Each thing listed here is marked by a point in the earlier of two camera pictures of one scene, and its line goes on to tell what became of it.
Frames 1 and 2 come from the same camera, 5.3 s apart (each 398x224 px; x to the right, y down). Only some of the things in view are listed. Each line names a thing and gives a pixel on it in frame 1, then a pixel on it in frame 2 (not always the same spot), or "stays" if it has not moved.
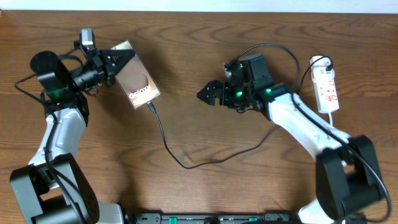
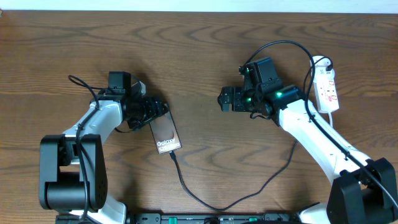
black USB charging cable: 298,89 → 270,181
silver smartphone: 134,79 → 165,134
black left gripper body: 92,74 → 143,112
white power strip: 326,95 stays
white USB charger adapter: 318,69 stays
